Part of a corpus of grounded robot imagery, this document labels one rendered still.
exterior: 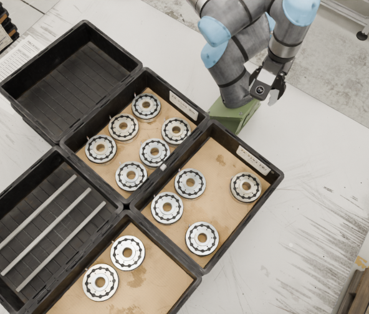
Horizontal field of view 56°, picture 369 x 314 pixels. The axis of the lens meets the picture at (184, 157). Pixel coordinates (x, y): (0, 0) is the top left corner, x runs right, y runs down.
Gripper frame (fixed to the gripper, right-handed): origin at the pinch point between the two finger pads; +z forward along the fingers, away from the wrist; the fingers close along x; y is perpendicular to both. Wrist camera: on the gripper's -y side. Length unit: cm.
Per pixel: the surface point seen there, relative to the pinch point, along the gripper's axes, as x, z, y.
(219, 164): 3.1, 22.4, -14.4
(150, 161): 22.5, 19.3, -26.9
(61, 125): 57, 21, -31
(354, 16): -18, 84, 162
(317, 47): -6, 98, 137
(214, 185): 0.6, 22.9, -22.0
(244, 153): -2.8, 16.1, -9.7
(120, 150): 34.2, 21.6, -27.9
